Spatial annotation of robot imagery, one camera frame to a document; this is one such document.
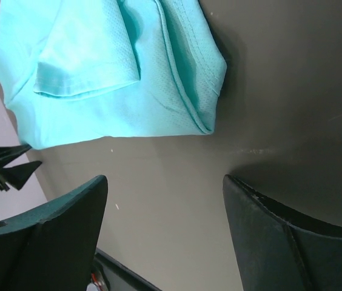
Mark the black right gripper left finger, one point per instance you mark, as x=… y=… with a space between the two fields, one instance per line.
x=52 y=246

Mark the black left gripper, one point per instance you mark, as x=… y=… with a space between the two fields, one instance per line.
x=16 y=176

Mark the teal t shirt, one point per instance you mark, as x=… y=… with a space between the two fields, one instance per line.
x=74 y=71

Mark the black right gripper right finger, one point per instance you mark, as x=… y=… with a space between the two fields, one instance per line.
x=280 y=248

